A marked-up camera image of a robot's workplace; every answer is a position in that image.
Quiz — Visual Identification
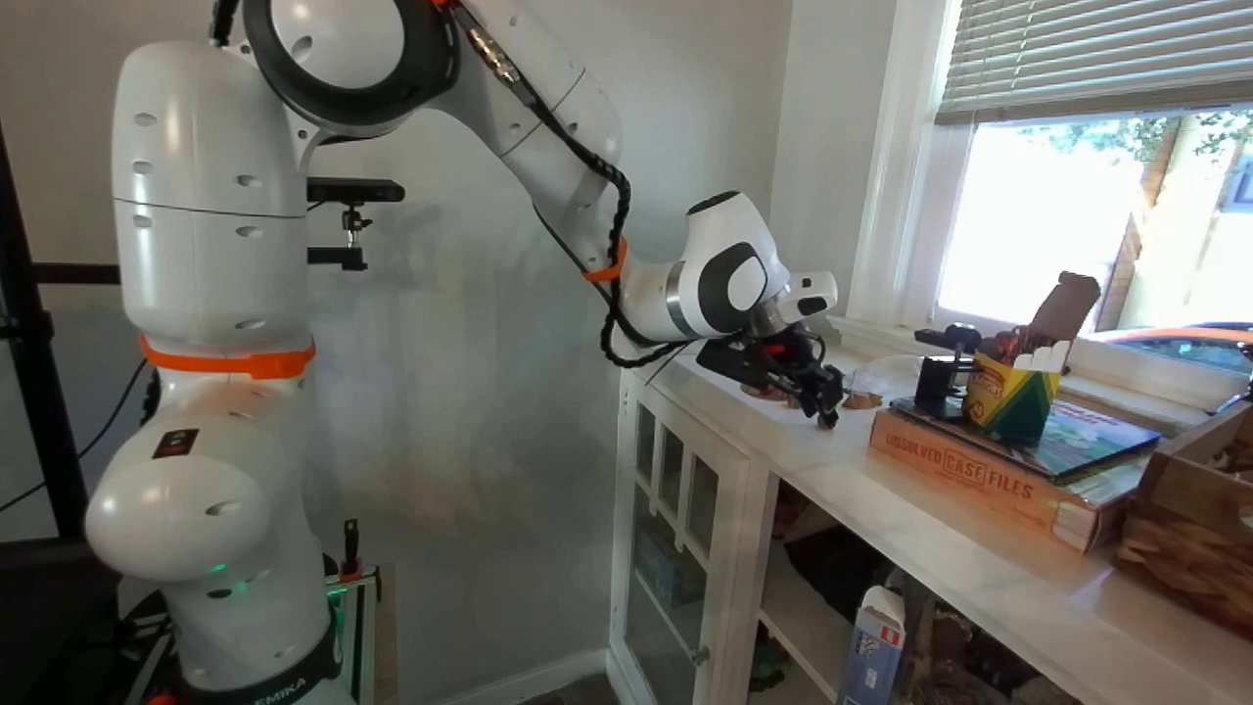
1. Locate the crayon box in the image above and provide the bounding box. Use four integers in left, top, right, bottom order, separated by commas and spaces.
967, 344, 1071, 445

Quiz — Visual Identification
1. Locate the black camera on stand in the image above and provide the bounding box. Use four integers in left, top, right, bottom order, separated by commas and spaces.
304, 176, 405, 270

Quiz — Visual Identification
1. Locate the wooden crate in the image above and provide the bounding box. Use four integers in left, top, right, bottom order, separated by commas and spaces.
1118, 403, 1253, 639

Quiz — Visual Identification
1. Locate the white built-in shelf cabinet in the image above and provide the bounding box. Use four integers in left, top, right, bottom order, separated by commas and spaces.
648, 355, 1253, 705

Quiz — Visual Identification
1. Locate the black ink jar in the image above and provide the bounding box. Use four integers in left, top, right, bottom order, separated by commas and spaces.
913, 325, 982, 419

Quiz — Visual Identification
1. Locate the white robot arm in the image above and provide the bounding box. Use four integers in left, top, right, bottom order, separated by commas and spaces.
85, 0, 838, 705

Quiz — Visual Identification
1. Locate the window blind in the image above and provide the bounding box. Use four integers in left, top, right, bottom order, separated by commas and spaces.
936, 0, 1253, 126

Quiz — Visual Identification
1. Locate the brown stone piece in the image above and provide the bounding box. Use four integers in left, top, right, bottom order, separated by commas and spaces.
843, 393, 880, 411

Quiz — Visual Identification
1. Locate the white cabinet glass door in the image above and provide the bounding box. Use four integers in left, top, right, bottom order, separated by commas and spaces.
612, 369, 768, 705

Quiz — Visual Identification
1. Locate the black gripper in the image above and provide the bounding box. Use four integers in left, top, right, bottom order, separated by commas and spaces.
697, 325, 845, 429

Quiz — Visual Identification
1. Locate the large orange book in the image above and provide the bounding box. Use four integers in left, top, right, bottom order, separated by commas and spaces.
868, 411, 1144, 553

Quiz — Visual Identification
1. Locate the dark hardcover book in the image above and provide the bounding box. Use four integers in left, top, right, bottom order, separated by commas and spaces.
893, 398, 1158, 483

